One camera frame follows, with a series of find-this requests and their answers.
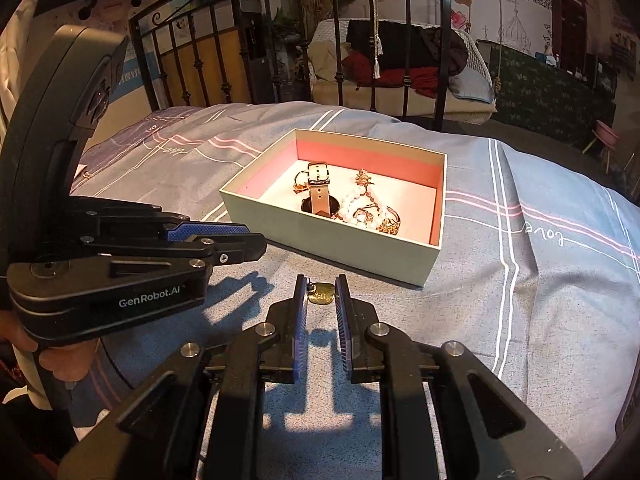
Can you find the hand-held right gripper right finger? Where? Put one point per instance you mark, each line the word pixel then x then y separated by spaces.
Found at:
pixel 345 320

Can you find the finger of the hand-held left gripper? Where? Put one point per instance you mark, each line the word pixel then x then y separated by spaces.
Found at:
pixel 240 249
pixel 215 231

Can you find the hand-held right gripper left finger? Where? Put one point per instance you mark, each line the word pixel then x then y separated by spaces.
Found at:
pixel 300 320

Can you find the grey box with pink lining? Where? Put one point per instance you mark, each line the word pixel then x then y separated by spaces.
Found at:
pixel 320 260

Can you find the person's left hand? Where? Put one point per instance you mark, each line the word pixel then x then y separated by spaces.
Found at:
pixel 65 365

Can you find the blue plaid bedsheet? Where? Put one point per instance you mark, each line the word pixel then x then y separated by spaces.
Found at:
pixel 500 310

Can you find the wooden panel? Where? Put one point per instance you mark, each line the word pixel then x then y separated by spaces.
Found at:
pixel 215 70

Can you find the red clothing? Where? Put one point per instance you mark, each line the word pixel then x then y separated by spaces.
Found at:
pixel 400 74

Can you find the black clothing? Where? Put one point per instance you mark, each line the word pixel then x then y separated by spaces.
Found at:
pixel 400 40

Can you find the blue-grey cushion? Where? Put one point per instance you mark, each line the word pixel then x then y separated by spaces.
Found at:
pixel 472 85

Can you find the green patterned counter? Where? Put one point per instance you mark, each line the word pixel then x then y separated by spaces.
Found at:
pixel 545 95

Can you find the pink stool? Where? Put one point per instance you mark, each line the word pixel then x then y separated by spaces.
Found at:
pixel 606 132

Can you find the red telephone booth cabinet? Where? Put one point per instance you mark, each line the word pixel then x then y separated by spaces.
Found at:
pixel 570 20

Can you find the blue wall poster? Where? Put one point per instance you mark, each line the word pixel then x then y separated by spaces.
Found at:
pixel 131 77

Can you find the black metal bed frame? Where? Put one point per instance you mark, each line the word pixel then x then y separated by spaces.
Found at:
pixel 443 60

